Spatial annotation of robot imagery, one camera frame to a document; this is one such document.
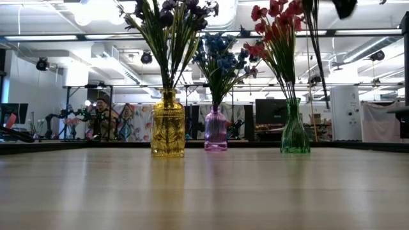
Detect green glass vase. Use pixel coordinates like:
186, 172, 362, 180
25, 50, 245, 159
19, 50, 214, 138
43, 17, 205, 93
280, 97, 311, 153

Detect pink ribbed glass vase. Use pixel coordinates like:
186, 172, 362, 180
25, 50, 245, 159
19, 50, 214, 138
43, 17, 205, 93
203, 104, 228, 151

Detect yellow embossed glass vase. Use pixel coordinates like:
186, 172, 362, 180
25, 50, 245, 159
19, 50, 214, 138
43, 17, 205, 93
150, 88, 186, 158

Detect white cabinet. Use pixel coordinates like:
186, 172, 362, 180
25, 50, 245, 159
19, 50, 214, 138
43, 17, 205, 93
330, 85, 362, 141

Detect pink fabric curtain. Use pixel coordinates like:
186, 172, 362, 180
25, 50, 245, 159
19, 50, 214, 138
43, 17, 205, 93
360, 101, 406, 143

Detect black background monitor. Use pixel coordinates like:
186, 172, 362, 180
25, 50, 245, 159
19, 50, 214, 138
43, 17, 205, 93
254, 98, 288, 135
0, 102, 29, 126

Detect colourful patterned board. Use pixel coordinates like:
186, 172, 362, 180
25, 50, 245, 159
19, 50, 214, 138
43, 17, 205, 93
114, 102, 153, 142

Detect person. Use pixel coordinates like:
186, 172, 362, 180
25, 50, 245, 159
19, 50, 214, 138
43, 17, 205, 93
89, 97, 120, 141

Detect background black robot arms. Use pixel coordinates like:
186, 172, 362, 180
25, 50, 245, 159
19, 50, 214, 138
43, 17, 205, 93
44, 107, 93, 141

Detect silver ventilation duct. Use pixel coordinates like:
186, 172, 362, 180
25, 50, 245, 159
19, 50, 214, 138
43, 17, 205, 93
204, 0, 239, 32

